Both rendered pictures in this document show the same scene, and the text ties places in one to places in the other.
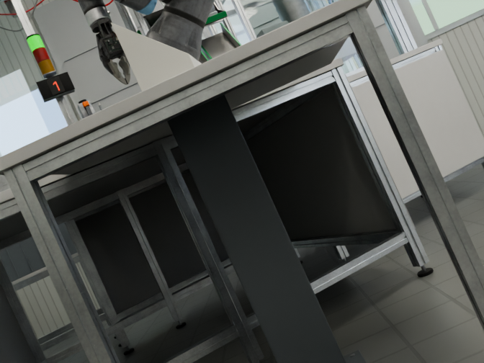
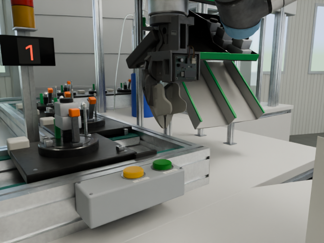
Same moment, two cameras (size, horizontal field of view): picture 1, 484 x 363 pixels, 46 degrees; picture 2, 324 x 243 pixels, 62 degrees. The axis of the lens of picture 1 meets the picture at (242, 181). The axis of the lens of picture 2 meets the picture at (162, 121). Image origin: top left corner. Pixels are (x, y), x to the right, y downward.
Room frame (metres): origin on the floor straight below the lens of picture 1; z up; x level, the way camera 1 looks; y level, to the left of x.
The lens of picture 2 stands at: (1.35, 0.38, 1.17)
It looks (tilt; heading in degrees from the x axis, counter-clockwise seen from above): 11 degrees down; 342
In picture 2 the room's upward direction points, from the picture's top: straight up
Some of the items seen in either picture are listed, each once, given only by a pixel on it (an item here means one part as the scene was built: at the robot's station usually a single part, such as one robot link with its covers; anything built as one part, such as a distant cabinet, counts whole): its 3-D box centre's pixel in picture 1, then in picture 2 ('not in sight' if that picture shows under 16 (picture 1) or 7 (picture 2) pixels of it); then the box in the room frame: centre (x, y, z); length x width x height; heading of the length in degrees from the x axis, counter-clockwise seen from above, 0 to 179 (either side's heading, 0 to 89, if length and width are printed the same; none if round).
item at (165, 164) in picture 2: not in sight; (162, 166); (1.86, 0.22, 0.96); 0.04 x 0.04 x 0.02
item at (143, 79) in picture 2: (109, 61); (154, 83); (1.86, 0.23, 1.14); 0.05 x 0.02 x 0.09; 109
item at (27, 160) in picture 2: not in sight; (70, 152); (2.02, 0.40, 0.96); 0.24 x 0.24 x 0.02; 19
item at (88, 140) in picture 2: not in sight; (69, 144); (2.02, 0.40, 0.98); 0.14 x 0.14 x 0.02
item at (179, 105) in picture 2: (126, 68); (175, 106); (1.85, 0.19, 1.09); 0.06 x 0.03 x 0.09; 19
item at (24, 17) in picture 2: (47, 68); (23, 18); (2.12, 0.49, 1.29); 0.05 x 0.05 x 0.05
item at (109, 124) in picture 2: not in sight; (84, 112); (2.31, 0.36, 1.01); 0.24 x 0.24 x 0.13; 19
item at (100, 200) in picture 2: not in sight; (133, 188); (1.84, 0.28, 0.93); 0.21 x 0.07 x 0.06; 109
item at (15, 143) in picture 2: not in sight; (18, 146); (2.09, 0.53, 0.97); 0.05 x 0.05 x 0.04; 19
